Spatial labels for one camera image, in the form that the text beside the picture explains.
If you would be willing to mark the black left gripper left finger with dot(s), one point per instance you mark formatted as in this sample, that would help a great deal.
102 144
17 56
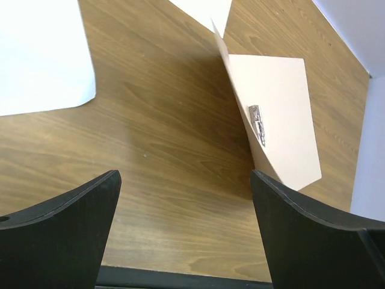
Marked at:
59 243

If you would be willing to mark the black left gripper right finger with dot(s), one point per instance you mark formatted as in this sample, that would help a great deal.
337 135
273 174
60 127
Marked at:
309 244

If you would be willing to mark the beige file folder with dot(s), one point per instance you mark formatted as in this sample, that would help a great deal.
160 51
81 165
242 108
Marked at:
278 85

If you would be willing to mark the white paper sheet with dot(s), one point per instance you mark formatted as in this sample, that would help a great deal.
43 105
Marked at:
212 14
45 58

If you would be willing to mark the metal folder clip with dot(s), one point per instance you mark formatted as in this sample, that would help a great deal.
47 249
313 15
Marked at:
257 123

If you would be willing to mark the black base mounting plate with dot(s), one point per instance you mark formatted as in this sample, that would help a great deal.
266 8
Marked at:
120 277

